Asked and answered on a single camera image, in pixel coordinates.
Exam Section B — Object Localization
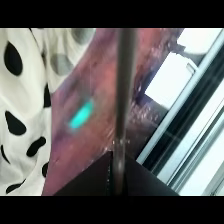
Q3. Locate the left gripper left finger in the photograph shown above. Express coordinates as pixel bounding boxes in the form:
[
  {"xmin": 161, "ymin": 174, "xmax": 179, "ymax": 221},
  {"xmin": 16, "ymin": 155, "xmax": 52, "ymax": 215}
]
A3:
[{"xmin": 54, "ymin": 150, "xmax": 116, "ymax": 197}]

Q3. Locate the white black-spotted garment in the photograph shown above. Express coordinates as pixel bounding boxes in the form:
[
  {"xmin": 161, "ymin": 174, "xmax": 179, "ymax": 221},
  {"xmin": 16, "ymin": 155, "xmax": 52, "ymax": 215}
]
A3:
[{"xmin": 0, "ymin": 27, "xmax": 98, "ymax": 197}]

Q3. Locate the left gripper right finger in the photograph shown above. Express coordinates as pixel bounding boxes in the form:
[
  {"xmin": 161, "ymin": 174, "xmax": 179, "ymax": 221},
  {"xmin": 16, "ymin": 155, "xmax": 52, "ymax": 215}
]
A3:
[{"xmin": 123, "ymin": 155, "xmax": 180, "ymax": 197}]

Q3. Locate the thin grey rod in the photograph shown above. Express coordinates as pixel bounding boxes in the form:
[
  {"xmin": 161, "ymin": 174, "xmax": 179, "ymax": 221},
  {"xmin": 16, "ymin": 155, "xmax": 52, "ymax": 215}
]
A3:
[{"xmin": 112, "ymin": 27, "xmax": 138, "ymax": 197}]

